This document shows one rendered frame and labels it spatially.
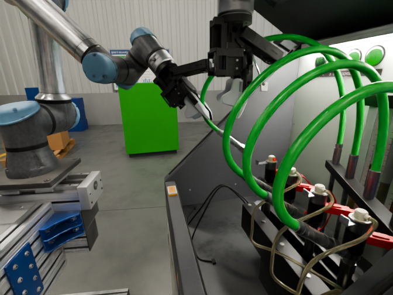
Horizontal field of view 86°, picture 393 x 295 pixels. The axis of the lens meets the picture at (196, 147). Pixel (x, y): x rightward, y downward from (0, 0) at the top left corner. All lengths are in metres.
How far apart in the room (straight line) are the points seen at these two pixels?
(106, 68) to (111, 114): 6.71
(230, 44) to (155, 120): 3.35
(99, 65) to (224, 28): 0.31
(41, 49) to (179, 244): 0.76
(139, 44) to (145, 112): 3.07
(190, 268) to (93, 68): 0.52
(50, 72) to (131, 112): 2.90
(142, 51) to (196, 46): 6.37
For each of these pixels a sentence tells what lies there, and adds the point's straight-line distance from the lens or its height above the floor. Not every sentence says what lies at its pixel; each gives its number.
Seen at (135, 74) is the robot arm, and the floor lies 1.35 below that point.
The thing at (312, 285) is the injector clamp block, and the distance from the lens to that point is 0.49.
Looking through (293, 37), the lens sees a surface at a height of 1.42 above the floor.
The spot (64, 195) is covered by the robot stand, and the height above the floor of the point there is 0.97.
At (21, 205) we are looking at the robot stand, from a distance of 0.92.
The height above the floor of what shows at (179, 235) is 0.95.
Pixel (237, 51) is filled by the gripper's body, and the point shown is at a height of 1.38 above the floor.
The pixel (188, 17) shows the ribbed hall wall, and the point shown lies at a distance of 7.18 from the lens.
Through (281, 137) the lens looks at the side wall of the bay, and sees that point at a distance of 0.95.
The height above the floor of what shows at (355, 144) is 1.18.
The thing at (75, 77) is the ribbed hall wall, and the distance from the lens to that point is 7.57.
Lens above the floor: 1.33
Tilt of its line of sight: 18 degrees down
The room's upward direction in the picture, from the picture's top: 1 degrees counter-clockwise
